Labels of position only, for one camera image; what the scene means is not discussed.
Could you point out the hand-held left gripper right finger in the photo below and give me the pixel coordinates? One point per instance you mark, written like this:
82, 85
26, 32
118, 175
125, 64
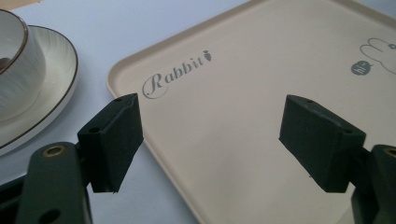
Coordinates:
320, 140

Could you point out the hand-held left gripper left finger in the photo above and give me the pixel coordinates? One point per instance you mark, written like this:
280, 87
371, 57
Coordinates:
109, 146

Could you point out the white brown-rimmed plate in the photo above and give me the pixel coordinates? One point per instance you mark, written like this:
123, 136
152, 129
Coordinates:
53, 81

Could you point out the beige printed tray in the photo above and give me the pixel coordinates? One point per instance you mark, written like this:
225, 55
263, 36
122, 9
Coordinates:
243, 102

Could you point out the white brown-rimmed bowl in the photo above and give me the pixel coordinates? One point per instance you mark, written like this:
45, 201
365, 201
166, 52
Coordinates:
18, 71

